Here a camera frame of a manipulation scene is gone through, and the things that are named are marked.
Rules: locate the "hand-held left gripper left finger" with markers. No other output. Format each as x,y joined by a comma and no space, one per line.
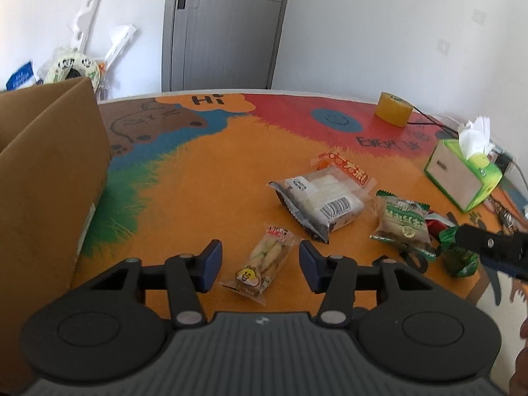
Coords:
212,266

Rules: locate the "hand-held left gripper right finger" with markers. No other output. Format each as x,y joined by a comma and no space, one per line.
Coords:
309,266

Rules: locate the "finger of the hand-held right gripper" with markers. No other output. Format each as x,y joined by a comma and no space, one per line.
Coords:
491,242

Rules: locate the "dark green candy packet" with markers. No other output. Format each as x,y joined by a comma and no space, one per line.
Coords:
460,258

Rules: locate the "duck print snack packet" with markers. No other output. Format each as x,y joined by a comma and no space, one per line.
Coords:
264,262

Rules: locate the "red snack packet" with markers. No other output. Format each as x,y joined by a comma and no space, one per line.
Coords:
437,220

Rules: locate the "clear bread packet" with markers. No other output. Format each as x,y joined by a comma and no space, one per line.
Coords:
326,198

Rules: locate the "green cracker packet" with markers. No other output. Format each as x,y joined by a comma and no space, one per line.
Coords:
402,218

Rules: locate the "orange snack packet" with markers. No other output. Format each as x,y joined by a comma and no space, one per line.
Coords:
346,169

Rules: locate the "brown cardboard box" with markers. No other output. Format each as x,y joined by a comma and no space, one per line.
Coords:
45,214

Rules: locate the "person's right hand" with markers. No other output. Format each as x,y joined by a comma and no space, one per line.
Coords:
524,330

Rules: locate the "green tissue box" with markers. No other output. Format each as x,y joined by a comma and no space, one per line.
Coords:
453,177

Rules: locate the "colourful printed table mat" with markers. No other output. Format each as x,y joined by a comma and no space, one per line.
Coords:
231,173

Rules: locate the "yellow tape roll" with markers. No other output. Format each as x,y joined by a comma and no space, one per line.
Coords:
392,111

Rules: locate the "grey door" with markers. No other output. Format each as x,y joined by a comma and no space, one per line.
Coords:
227,29

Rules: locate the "short white holed board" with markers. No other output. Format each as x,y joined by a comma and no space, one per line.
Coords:
119,39

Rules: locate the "blue plastic bag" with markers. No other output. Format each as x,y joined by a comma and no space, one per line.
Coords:
20,76

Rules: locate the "tall white holed board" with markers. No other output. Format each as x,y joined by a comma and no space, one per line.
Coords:
88,4

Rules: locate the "white wall socket plate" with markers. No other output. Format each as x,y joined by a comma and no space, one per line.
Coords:
443,45

